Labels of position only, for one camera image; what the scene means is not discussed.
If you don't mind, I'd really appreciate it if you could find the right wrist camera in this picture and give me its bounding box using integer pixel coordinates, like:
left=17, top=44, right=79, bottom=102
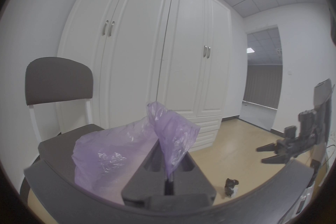
left=284, top=126, right=298, bottom=140

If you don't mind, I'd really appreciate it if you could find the white wardrobe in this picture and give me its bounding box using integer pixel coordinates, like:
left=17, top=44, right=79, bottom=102
left=56, top=0, right=233, bottom=152

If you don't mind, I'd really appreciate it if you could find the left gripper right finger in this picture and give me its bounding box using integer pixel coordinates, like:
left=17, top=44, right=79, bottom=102
left=172, top=152, right=217, bottom=204

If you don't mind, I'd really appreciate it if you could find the grey and white chair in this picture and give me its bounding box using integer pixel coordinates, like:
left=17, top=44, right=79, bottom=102
left=20, top=57, right=107, bottom=202

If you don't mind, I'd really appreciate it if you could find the black plastic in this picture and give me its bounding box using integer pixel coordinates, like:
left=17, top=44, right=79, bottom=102
left=225, top=178, right=240, bottom=196

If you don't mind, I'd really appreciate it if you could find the purple plastic bag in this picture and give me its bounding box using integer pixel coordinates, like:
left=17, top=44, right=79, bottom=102
left=72, top=101, right=201, bottom=200

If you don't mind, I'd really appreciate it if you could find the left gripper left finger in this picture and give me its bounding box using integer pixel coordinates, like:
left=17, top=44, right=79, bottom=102
left=121, top=139, right=167, bottom=205

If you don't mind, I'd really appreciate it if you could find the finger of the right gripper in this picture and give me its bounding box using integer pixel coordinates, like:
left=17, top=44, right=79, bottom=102
left=256, top=143, right=280, bottom=153
left=261, top=154, right=288, bottom=165

